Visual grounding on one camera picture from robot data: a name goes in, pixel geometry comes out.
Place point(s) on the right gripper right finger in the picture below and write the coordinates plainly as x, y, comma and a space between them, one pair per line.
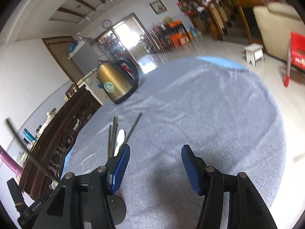
247, 208

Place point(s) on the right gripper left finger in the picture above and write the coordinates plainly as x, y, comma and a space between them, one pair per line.
63, 209

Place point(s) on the dark chopstick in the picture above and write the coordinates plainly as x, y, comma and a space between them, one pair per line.
113, 139
132, 128
109, 140

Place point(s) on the dark carved wooden chair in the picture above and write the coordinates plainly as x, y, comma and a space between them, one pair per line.
56, 141

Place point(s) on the white spoon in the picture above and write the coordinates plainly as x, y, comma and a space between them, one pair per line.
119, 141

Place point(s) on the grey tablecloth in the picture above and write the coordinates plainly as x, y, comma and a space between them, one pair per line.
226, 115

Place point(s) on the gold electric kettle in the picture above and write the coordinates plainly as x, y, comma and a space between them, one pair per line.
119, 78

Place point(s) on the grey refrigerator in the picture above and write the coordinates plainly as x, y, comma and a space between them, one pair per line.
86, 54

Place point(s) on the white small stool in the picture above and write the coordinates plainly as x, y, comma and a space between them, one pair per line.
254, 53

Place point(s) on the red plastic chair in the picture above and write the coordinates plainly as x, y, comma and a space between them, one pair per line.
295, 55

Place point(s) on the metal shelf orange boxes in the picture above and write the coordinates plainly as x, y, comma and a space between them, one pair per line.
170, 36

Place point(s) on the beige sofa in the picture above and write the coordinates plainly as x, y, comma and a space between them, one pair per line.
276, 21

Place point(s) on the round wall clock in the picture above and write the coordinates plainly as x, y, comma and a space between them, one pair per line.
106, 23

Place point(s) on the framed wall picture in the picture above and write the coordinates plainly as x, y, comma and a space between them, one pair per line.
158, 7

